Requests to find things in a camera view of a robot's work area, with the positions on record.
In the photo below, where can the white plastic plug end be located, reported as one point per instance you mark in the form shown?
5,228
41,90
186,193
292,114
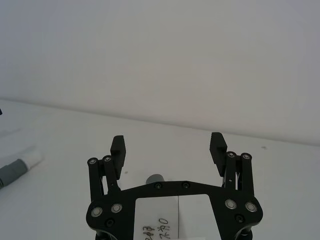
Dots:
32,157

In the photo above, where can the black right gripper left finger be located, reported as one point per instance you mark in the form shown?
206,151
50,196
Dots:
117,152

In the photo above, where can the small grey cylinder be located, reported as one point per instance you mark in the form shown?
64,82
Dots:
155,178

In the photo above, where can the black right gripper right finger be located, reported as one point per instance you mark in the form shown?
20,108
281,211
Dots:
218,150

